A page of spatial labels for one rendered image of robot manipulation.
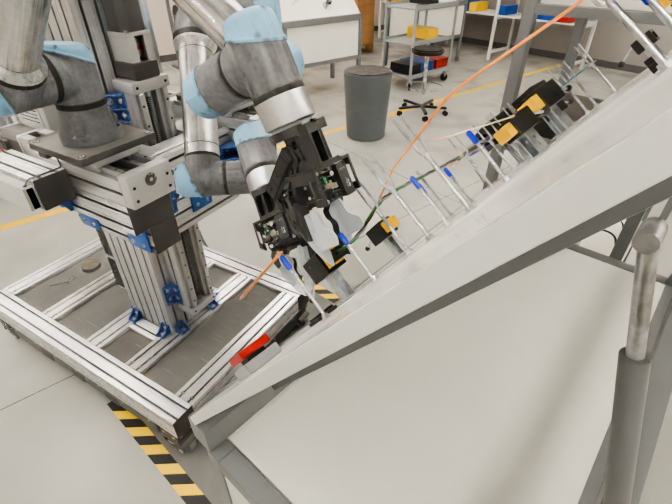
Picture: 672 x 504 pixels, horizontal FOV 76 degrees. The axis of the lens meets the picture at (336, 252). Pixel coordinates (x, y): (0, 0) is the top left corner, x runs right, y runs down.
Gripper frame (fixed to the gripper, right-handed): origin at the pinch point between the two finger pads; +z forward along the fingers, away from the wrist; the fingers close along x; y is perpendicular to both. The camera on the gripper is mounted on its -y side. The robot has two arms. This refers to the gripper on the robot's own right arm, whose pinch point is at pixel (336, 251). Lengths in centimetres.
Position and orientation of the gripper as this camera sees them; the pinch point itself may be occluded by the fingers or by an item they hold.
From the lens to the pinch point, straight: 67.7
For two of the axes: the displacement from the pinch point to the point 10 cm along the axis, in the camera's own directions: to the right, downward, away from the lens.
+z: 3.7, 8.9, 2.8
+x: 6.8, -4.6, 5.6
